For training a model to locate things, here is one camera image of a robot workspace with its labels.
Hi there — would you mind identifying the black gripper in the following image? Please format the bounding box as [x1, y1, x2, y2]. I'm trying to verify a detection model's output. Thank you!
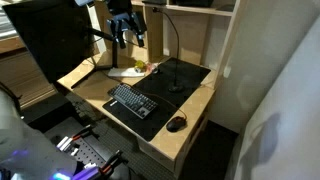
[106, 11, 148, 50]

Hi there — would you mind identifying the black monitor stand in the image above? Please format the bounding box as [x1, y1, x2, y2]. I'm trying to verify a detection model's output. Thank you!
[70, 27, 122, 90]

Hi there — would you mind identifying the white cloth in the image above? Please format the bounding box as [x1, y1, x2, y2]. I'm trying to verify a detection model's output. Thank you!
[107, 67, 146, 79]

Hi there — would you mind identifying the red snack packet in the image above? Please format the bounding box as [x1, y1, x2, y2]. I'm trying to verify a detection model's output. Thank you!
[146, 63, 160, 73]

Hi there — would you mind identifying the flat black device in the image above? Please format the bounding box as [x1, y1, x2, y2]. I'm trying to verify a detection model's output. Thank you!
[141, 0, 168, 6]

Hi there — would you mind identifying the black desk mat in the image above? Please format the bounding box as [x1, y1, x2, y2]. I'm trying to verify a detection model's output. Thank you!
[102, 57, 212, 143]

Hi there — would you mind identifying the grey mechanical keyboard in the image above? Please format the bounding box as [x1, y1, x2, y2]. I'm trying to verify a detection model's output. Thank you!
[107, 83, 160, 120]

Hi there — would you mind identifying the wooden desk hutch shelf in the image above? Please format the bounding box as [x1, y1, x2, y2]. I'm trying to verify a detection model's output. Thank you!
[93, 0, 249, 92]

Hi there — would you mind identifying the black box device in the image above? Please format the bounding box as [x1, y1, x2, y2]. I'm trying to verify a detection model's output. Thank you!
[174, 0, 215, 9]

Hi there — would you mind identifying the black curved computer monitor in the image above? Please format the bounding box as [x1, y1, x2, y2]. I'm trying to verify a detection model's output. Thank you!
[1, 0, 97, 84]

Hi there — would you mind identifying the black computer mouse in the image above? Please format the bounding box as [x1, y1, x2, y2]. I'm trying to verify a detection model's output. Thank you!
[165, 116, 188, 133]

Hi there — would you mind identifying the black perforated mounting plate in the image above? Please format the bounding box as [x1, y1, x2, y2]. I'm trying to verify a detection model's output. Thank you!
[43, 116, 141, 180]

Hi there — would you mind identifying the red handled clamp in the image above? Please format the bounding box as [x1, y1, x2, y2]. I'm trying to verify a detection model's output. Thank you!
[99, 149, 125, 175]
[70, 124, 95, 140]

